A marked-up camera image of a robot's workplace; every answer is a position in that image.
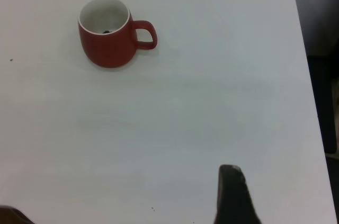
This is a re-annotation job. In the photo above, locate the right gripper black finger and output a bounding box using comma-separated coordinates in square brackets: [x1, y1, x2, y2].
[213, 164, 263, 224]

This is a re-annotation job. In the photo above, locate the red ceramic mug white inside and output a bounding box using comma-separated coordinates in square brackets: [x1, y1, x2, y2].
[77, 0, 158, 69]

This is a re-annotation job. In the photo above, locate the black furniture piece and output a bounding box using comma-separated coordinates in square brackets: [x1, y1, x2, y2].
[307, 54, 339, 156]

